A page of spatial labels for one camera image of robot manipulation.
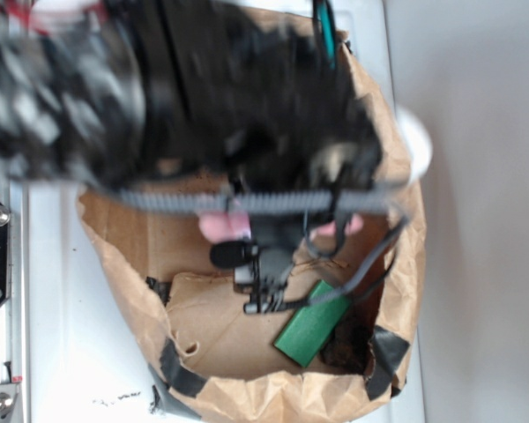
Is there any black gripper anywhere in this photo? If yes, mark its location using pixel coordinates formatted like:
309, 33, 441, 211
210, 215, 303, 314

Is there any green rectangular block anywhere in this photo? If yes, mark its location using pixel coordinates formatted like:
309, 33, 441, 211
273, 296, 351, 367

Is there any pink plush bunny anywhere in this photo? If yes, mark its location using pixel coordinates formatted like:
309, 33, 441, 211
198, 211, 364, 244

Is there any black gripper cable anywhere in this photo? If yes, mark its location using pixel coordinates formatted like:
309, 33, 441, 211
286, 209, 411, 312

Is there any silver corner bracket with bolt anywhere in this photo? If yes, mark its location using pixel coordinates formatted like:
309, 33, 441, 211
0, 383, 24, 423

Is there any brown paper lined box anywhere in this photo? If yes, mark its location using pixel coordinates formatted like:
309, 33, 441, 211
76, 5, 427, 423

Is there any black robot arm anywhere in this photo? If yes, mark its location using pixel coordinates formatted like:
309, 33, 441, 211
0, 1, 382, 314

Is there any dark brown crumpled lump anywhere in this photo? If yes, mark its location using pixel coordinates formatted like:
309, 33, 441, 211
320, 317, 371, 375

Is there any aluminium frame rail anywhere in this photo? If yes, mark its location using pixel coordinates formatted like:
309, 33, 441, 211
0, 159, 31, 422

